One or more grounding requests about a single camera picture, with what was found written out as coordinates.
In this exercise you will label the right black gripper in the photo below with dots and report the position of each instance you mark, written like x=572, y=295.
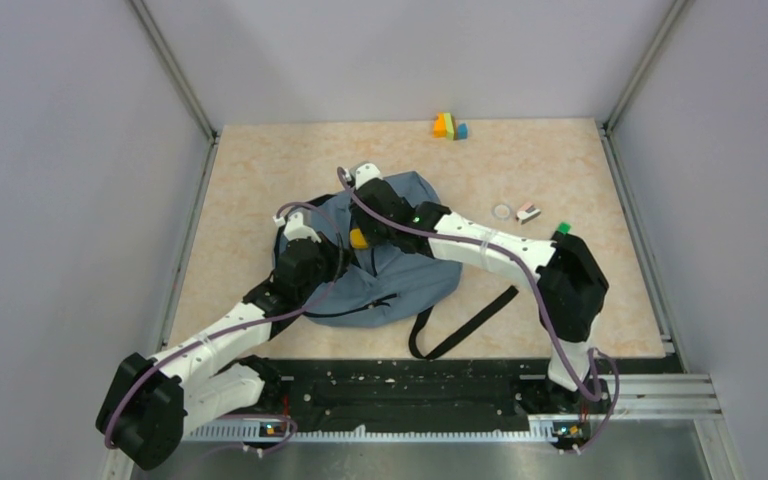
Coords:
x=361, y=222

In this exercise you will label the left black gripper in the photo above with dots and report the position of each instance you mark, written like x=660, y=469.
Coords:
x=332, y=251

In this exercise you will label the orange pencil sharpener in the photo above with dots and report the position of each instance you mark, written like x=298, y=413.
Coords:
x=357, y=240

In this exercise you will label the green and black highlighter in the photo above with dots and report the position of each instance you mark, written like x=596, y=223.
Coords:
x=563, y=228

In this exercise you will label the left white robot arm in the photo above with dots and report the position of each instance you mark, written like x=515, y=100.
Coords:
x=192, y=364

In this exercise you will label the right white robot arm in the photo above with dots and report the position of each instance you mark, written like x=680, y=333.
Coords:
x=568, y=285

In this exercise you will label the colourful sticky note stack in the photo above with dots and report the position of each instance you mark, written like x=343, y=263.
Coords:
x=445, y=126

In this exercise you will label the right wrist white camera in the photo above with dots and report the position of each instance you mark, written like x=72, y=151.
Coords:
x=360, y=174

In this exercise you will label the wrist white camera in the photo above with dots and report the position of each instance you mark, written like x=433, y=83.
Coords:
x=360, y=174
x=296, y=225

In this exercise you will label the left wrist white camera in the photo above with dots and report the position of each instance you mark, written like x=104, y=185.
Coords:
x=296, y=225

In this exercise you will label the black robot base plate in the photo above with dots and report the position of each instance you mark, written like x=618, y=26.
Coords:
x=416, y=397

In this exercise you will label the aluminium frame rail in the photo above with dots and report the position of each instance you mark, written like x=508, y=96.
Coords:
x=640, y=390

